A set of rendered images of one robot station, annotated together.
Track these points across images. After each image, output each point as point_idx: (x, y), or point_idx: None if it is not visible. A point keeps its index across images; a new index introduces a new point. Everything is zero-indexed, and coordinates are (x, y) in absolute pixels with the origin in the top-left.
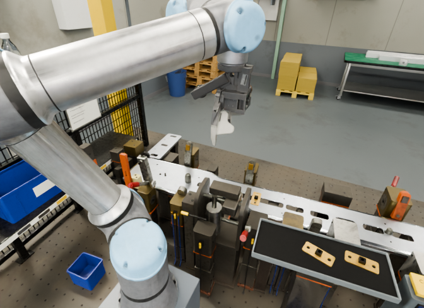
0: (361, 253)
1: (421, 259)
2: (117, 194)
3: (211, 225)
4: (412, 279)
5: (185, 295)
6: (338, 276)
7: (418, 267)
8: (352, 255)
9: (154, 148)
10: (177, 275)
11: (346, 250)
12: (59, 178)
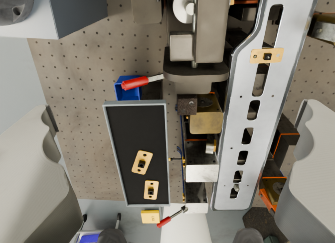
0: (161, 190)
1: (199, 205)
2: None
3: (156, 13)
4: (152, 212)
5: (30, 31)
6: (125, 175)
7: (191, 202)
8: (153, 185)
9: None
10: (41, 5)
11: (159, 181)
12: None
